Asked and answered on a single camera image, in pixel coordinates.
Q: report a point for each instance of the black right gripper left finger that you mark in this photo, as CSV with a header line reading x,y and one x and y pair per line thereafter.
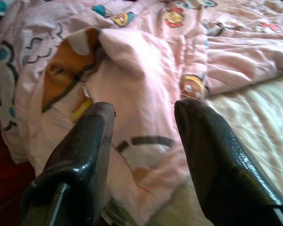
x,y
80,164

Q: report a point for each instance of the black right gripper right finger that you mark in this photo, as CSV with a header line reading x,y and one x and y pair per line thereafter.
x,y
221,169

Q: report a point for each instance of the pink cartoon print blanket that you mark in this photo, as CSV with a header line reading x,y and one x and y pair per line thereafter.
x,y
141,70

